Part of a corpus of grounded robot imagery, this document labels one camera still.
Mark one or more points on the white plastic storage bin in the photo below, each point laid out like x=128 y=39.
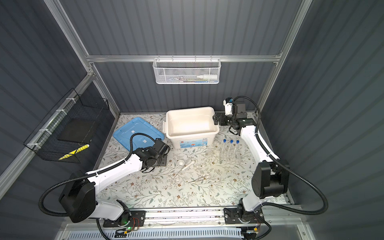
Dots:
x=187 y=128

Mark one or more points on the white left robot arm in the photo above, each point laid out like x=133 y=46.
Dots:
x=80 y=198

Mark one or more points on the white plastic dropper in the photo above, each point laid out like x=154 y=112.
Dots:
x=189 y=165

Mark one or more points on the black wire mesh basket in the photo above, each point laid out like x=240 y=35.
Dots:
x=45 y=143

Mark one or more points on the blue plastic bin lid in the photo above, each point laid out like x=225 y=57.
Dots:
x=137 y=125

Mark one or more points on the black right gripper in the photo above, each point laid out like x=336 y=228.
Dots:
x=222 y=115

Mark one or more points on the white bottle in basket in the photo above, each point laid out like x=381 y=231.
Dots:
x=208 y=77

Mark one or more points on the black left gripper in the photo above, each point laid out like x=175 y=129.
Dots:
x=164 y=160

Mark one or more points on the clear test tube rack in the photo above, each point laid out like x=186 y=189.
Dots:
x=226 y=161

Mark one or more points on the black pad in basket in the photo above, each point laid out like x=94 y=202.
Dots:
x=79 y=131

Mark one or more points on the blue capped test tube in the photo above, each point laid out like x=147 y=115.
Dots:
x=230 y=150
x=236 y=151
x=222 y=151

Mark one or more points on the white wire mesh basket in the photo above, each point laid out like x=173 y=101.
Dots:
x=185 y=73

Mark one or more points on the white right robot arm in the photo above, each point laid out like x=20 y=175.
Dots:
x=270 y=180

